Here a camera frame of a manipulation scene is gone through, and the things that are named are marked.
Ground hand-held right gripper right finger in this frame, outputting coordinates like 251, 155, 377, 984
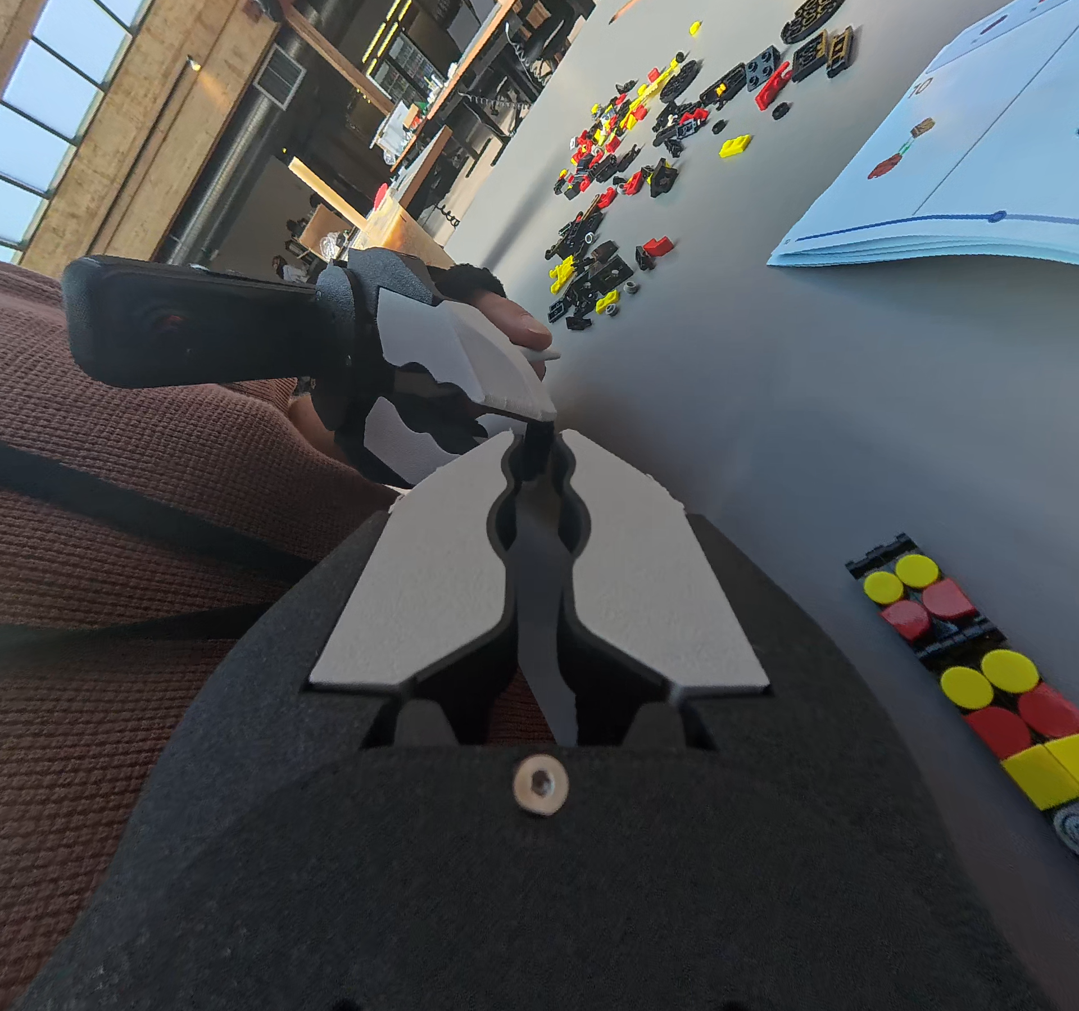
555, 428, 770, 697

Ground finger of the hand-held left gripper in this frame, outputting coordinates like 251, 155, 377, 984
361, 394, 498, 489
378, 288, 559, 425

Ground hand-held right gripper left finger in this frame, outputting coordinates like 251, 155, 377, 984
309, 429, 519, 697

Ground small black brick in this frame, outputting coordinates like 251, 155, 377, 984
518, 419, 557, 483

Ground person's left hand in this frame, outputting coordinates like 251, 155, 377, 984
482, 293, 555, 350

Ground pile of loose toy bricks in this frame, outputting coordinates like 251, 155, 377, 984
546, 0, 858, 334

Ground row of wooden-edged desks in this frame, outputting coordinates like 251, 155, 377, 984
291, 0, 612, 270

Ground skylight windows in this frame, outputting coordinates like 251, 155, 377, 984
0, 0, 188, 264

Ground black yellow red brick assembly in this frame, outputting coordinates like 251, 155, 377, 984
845, 531, 1079, 858

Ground open blue instruction booklet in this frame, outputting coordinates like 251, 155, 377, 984
768, 0, 1079, 269

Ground black strap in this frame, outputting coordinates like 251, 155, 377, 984
0, 438, 399, 584

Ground silver ventilation duct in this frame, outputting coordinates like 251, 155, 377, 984
162, 12, 359, 267

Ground wall vent grille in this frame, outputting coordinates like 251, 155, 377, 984
252, 45, 308, 112

